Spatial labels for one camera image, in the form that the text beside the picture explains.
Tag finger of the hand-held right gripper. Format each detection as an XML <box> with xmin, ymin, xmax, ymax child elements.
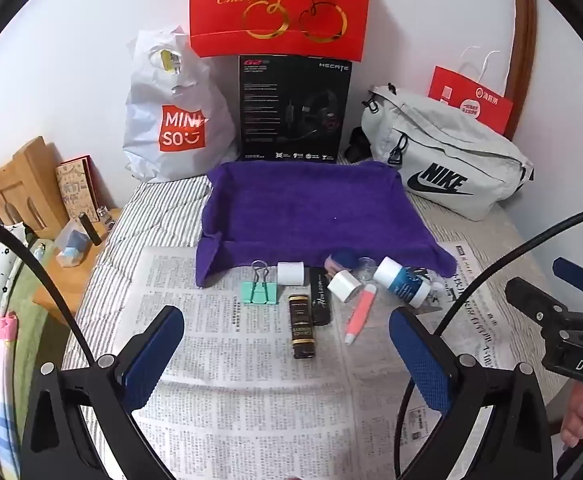
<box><xmin>553</xmin><ymin>256</ymin><xmax>583</xmax><ymax>311</ymax></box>
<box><xmin>504</xmin><ymin>277</ymin><xmax>580</xmax><ymax>333</ymax></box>

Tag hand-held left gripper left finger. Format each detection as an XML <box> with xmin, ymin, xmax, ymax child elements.
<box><xmin>20</xmin><ymin>305</ymin><xmax>186</xmax><ymax>480</ymax></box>

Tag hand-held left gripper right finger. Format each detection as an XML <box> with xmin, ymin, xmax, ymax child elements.
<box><xmin>389</xmin><ymin>306</ymin><xmax>557</xmax><ymax>480</ymax></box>

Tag pink tube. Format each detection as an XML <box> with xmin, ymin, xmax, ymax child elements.
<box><xmin>345</xmin><ymin>284</ymin><xmax>377</xmax><ymax>345</ymax></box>

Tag white and blue bottle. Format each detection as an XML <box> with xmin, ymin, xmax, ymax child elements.
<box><xmin>374</xmin><ymin>256</ymin><xmax>445</xmax><ymax>308</ymax></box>

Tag green binder clip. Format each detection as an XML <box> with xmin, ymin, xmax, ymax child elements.
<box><xmin>241</xmin><ymin>261</ymin><xmax>280</xmax><ymax>306</ymax></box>

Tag white tape roll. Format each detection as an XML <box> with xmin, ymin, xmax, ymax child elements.
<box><xmin>277</xmin><ymin>262</ymin><xmax>305</xmax><ymax>286</ymax></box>

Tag white charger plug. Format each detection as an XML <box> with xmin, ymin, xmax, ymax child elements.
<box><xmin>327</xmin><ymin>270</ymin><xmax>363</xmax><ymax>303</ymax></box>

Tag clear plastic cap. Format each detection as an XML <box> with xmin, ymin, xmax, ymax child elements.
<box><xmin>355</xmin><ymin>256</ymin><xmax>378</xmax><ymax>281</ymax></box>

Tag wooden nightstand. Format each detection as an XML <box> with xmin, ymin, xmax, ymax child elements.
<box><xmin>31</xmin><ymin>207</ymin><xmax>122</xmax><ymax>321</ymax></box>

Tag black rectangular case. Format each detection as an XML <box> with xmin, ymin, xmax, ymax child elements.
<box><xmin>309</xmin><ymin>266</ymin><xmax>333</xmax><ymax>327</ymax></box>

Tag newspaper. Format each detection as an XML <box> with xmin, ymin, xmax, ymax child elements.
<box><xmin>78</xmin><ymin>242</ymin><xmax>572</xmax><ymax>480</ymax></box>

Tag green bedsheet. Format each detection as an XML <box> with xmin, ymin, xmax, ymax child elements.
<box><xmin>1</xmin><ymin>260</ymin><xmax>72</xmax><ymax>411</ymax></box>

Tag blue translucent box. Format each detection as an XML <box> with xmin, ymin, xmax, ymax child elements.
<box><xmin>54</xmin><ymin>220</ymin><xmax>92</xmax><ymax>268</ymax></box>

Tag black cylinder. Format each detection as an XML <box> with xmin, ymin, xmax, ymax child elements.
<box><xmin>78</xmin><ymin>212</ymin><xmax>103</xmax><ymax>247</ymax></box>

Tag grey waist bag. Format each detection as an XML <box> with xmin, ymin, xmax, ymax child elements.
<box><xmin>360</xmin><ymin>85</ymin><xmax>535</xmax><ymax>222</ymax></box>

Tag purple towel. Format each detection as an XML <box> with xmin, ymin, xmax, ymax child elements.
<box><xmin>194</xmin><ymin>161</ymin><xmax>457</xmax><ymax>288</ymax></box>

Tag patterned notebook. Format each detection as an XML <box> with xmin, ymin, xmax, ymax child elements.
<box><xmin>55</xmin><ymin>156</ymin><xmax>99</xmax><ymax>221</ymax></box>

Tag wooden headboard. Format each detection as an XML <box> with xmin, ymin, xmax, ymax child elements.
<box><xmin>0</xmin><ymin>136</ymin><xmax>69</xmax><ymax>241</ymax></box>

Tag white plastic shopping bag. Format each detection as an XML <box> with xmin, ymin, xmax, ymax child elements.
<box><xmin>122</xmin><ymin>24</ymin><xmax>237</xmax><ymax>183</ymax></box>

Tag black headset box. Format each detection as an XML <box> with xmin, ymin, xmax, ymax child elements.
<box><xmin>238</xmin><ymin>54</ymin><xmax>352</xmax><ymax>163</ymax></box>

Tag black cable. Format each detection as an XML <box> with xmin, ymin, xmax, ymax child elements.
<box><xmin>391</xmin><ymin>204</ymin><xmax>583</xmax><ymax>480</ymax></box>
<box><xmin>0</xmin><ymin>209</ymin><xmax>139</xmax><ymax>480</ymax></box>

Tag brown wooden frame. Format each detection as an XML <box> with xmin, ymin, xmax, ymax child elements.
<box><xmin>514</xmin><ymin>0</ymin><xmax>537</xmax><ymax>141</ymax></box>

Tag red paper bag white handles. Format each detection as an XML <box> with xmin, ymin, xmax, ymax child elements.
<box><xmin>427</xmin><ymin>46</ymin><xmax>515</xmax><ymax>137</ymax></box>

